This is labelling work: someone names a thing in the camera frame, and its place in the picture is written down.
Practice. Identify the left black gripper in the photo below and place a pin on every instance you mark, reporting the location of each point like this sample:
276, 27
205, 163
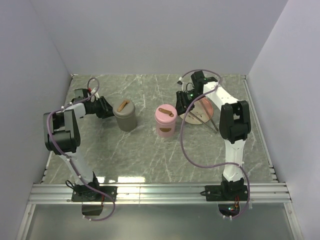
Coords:
106, 109

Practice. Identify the grey lid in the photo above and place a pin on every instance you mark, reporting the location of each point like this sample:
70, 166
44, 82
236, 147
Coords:
123, 108

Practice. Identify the metal food tongs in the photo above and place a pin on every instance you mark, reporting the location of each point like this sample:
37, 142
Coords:
209, 124

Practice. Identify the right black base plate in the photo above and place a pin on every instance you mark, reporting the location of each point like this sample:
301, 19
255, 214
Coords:
221, 193

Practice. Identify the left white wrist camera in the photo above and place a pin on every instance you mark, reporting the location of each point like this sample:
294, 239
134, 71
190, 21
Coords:
93, 93

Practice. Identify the pink cylindrical container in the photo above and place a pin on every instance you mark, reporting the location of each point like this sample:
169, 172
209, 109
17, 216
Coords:
165, 131

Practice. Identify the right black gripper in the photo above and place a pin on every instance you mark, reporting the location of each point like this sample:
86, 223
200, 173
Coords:
181, 103

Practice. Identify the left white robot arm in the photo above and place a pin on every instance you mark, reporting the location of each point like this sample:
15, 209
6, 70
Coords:
62, 136

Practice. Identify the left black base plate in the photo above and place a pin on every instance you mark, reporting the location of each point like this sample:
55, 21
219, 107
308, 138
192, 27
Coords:
93, 196

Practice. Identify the aluminium mounting rail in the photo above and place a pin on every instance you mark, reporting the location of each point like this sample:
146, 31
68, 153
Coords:
158, 194

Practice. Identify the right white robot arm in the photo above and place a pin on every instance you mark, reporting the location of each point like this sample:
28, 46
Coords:
234, 128

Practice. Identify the pink cream plate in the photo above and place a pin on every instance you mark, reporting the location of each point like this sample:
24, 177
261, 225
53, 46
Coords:
203, 109

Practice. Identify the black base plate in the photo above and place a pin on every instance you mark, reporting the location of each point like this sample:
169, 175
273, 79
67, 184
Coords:
93, 196
221, 193

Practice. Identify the grey cylindrical container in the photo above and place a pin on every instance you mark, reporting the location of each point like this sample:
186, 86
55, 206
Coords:
127, 124

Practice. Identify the pink lid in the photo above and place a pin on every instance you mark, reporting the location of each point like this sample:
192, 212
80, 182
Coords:
165, 114

